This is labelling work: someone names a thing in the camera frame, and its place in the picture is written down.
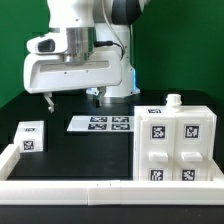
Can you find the white cabinet body box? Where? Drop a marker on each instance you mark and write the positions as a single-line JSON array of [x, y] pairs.
[[172, 109]]

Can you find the white U-shaped fence frame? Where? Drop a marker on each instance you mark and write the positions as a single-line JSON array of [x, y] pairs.
[[105, 192]]

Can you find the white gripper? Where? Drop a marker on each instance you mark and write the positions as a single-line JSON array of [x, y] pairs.
[[49, 73]]

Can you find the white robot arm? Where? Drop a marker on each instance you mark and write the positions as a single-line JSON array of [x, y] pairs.
[[88, 47]]

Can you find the white cabinet door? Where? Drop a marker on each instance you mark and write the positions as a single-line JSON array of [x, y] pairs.
[[192, 149], [156, 149]]

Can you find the white flat marker plate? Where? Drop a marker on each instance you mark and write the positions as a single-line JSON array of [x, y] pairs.
[[101, 124]]

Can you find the white cabinet top block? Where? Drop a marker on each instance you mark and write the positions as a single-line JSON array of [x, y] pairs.
[[30, 136]]

